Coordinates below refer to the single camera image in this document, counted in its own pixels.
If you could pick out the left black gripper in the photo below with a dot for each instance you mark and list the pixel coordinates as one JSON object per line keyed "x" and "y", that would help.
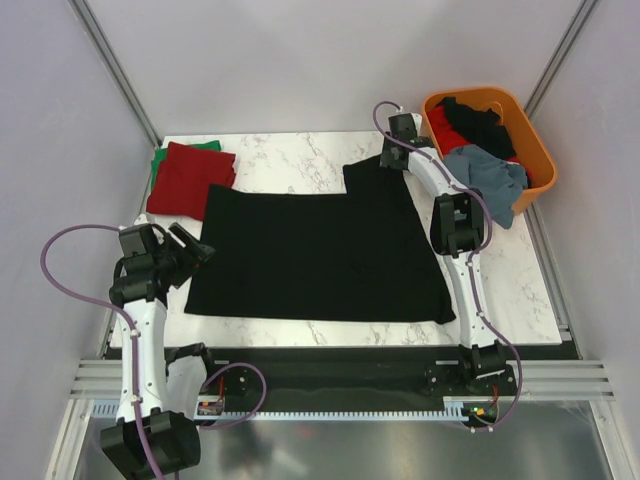
{"x": 190, "y": 254}

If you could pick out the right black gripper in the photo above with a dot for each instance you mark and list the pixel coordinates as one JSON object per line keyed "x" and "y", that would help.
{"x": 386, "y": 157}

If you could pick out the grey-blue t-shirt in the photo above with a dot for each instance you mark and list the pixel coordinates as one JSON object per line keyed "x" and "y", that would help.
{"x": 500, "y": 182}

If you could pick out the orange plastic tub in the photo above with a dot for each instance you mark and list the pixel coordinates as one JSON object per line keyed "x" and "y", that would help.
{"x": 493, "y": 119}

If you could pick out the black t-shirt blue logo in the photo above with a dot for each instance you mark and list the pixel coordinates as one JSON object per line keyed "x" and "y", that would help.
{"x": 359, "y": 256}

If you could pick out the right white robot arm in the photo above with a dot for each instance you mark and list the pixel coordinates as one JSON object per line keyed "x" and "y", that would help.
{"x": 457, "y": 234}

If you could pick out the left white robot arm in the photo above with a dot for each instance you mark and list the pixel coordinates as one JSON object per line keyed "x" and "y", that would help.
{"x": 155, "y": 433}

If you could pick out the red garment in tub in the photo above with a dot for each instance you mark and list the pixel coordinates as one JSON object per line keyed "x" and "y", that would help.
{"x": 445, "y": 130}

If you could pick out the folded red t-shirt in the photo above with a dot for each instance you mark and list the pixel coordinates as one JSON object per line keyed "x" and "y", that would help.
{"x": 184, "y": 177}

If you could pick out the black garment in tub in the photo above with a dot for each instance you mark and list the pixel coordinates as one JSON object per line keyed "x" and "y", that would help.
{"x": 480, "y": 125}

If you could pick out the folded green t-shirt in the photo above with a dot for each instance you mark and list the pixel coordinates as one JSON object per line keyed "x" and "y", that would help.
{"x": 161, "y": 154}

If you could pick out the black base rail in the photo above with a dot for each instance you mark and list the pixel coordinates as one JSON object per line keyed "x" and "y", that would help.
{"x": 349, "y": 380}

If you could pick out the white slotted cable duct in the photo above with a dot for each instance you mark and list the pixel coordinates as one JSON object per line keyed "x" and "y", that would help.
{"x": 453, "y": 411}

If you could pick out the right aluminium frame post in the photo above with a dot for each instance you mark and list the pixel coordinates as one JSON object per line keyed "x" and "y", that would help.
{"x": 567, "y": 42}

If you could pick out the aluminium frame post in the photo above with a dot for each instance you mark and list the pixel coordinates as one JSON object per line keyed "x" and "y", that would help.
{"x": 92, "y": 27}
{"x": 567, "y": 42}

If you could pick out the left aluminium frame post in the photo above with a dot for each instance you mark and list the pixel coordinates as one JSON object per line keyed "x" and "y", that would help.
{"x": 92, "y": 27}

